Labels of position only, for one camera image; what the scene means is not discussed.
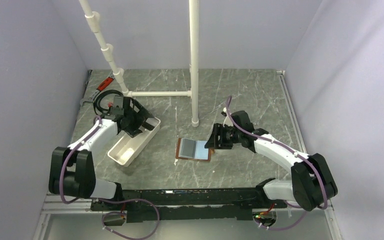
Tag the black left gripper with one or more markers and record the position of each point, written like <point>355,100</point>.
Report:
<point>134,130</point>

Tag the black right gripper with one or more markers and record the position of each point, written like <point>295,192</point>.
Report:
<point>213,142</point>

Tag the light blue credit card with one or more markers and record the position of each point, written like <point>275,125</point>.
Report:
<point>200,152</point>

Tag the dark grey credit card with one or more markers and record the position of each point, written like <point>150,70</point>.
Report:
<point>187,148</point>

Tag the brown leather card holder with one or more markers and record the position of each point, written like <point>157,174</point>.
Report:
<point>193,159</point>

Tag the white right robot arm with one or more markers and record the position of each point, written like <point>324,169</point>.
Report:
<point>311,184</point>

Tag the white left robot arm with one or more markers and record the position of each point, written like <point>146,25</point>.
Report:
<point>72,170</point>

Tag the white plastic tray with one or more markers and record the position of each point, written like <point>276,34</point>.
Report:
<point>127,148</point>

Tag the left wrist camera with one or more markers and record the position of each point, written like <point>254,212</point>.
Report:
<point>120,105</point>

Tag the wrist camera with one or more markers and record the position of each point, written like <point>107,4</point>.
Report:
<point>120,105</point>
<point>241,118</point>

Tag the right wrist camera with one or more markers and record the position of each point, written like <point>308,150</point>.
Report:
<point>241,118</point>

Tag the red handled pliers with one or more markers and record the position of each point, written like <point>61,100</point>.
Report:
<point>105,83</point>

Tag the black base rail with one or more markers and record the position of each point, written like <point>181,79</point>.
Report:
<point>139,205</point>

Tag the white PVC pipe frame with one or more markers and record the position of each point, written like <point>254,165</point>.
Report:
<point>153,34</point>

